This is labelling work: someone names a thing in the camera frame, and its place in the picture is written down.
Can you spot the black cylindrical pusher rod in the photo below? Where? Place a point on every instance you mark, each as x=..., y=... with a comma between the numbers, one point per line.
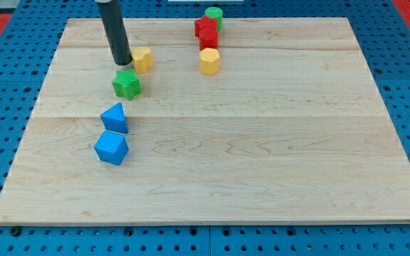
x=112, y=20

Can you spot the yellow heart block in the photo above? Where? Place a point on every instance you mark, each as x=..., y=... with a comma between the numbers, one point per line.
x=142, y=59

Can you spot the green star block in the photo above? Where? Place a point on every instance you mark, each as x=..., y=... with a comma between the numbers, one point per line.
x=126, y=84

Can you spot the red star block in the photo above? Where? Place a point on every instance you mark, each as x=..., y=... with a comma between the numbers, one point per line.
x=204, y=22

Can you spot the red cylinder block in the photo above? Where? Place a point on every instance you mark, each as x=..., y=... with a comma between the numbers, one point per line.
x=208, y=38

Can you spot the blue triangle block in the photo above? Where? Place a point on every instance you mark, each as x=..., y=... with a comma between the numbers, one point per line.
x=114, y=119

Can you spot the green cylinder block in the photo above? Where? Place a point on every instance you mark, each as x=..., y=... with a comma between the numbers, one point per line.
x=216, y=13

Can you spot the yellow hexagon block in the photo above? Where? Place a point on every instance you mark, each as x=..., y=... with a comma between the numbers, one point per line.
x=209, y=61

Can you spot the blue cube block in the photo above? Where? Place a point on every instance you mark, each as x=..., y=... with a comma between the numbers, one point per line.
x=111, y=148

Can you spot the wooden board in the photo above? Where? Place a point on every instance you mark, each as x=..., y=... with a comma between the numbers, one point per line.
x=291, y=131

